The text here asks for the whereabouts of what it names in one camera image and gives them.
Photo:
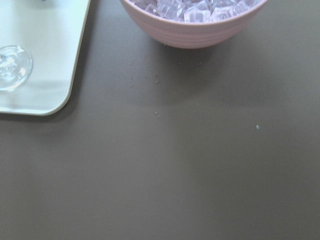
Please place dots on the pink bowl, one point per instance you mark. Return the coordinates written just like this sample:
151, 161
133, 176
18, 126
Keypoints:
189, 35

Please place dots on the clear ice cubes pile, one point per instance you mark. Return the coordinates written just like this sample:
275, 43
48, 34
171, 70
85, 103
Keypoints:
195, 11

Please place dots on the cream serving tray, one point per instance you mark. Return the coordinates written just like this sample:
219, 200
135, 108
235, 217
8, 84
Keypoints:
51, 31

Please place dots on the clear wine glass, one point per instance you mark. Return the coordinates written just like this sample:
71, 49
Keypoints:
16, 65

